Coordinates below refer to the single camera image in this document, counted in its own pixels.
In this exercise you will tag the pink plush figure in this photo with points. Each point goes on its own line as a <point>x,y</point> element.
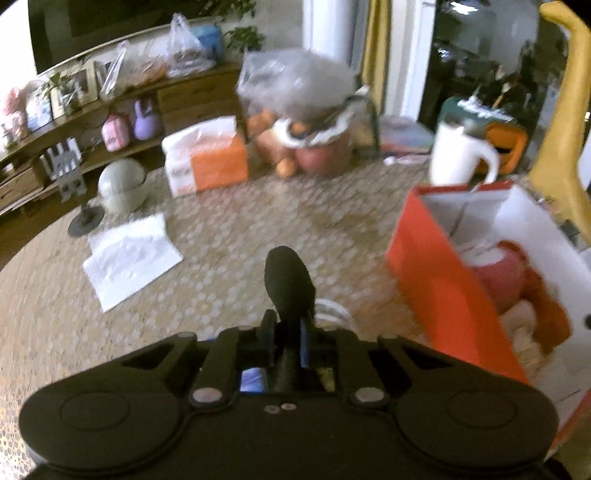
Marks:
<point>14,110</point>

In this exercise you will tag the white mug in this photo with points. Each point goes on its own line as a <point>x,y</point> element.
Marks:
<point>455,152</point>

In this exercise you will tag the white standing air conditioner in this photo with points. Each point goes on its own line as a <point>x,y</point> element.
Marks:
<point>334,27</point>

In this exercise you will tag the photo frame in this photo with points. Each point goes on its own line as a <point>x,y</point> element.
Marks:
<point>81,90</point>

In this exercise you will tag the plastic bag of goods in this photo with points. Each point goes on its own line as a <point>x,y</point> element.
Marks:
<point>184,50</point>
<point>138,69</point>

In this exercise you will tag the stack of books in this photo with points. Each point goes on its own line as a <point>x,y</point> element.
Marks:
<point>406,136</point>

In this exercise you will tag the pink strawberry plush toy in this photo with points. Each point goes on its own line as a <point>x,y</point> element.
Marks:
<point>501,281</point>

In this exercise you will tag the large potted plant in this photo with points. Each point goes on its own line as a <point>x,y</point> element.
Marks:
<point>240,27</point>

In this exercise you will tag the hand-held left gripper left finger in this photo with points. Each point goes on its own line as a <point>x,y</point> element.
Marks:
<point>268,334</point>

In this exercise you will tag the orange cardboard box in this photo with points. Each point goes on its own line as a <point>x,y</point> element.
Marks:
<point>438,277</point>

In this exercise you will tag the purple bunny figure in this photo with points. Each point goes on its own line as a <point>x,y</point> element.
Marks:
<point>147,124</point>

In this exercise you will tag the blue bag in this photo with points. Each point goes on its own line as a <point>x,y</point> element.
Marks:
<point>210,39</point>

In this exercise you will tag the small potted plant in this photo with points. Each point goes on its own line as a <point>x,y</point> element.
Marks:
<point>64,78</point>

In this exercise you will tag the grey phone stand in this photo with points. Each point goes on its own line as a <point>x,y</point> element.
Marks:
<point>64,161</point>

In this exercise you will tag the grey round container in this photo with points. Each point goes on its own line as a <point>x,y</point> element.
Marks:
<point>122,184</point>

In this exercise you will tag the small blue item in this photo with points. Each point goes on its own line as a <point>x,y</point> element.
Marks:
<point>253,381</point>

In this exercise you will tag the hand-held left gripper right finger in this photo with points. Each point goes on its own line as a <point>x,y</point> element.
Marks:
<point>304,344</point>

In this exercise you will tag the orange tissue pack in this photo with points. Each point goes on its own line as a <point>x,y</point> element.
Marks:
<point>212,161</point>

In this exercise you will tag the white tissue paper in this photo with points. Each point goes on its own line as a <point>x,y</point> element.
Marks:
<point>129,258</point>

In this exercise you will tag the wall television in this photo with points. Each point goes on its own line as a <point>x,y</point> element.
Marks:
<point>115,23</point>

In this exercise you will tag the mandarin orange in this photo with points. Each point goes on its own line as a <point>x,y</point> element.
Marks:
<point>286,167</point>

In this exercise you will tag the wooden cabinet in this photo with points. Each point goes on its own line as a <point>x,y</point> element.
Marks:
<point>194,101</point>

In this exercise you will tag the yellow curtain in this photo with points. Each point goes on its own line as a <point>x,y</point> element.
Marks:
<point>376,50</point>

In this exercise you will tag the black oval object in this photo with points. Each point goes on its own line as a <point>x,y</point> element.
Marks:
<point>286,281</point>

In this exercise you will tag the clear plastic bag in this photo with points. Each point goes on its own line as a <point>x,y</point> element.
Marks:
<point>295,83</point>

